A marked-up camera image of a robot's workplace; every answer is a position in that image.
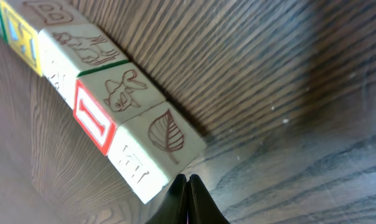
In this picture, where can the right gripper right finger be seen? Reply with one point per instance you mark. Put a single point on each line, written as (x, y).
(201, 207)

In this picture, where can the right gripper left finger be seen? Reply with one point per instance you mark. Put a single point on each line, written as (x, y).
(173, 209)

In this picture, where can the white block with blue side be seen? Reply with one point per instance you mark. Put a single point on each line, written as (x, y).
(151, 149)

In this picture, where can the red block letter I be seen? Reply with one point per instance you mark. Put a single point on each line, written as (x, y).
(106, 99)

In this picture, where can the white block green side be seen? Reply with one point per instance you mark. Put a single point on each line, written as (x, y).
(68, 52)

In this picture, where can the yellow block letter B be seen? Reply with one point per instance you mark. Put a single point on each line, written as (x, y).
(23, 20)

